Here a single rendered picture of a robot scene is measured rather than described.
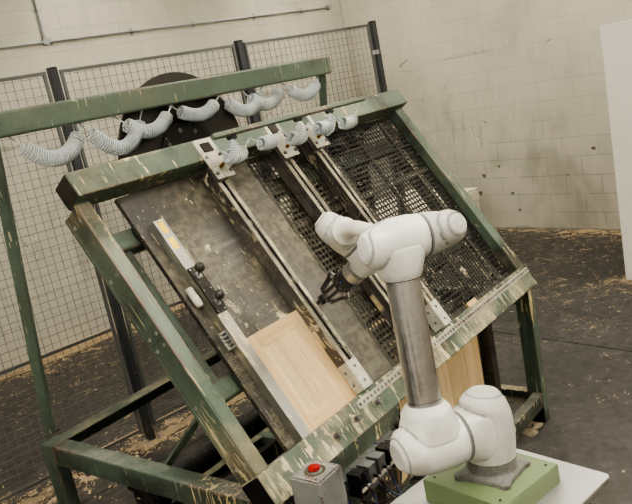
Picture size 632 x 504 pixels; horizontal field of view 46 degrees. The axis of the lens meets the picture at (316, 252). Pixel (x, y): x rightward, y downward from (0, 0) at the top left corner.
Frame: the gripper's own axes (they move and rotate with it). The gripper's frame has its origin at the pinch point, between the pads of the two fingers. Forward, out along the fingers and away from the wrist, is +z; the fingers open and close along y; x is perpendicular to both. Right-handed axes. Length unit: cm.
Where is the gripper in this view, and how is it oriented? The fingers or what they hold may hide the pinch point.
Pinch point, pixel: (320, 300)
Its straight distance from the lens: 294.2
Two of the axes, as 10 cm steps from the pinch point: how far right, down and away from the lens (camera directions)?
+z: -5.5, 5.1, 6.6
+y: -5.8, -8.0, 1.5
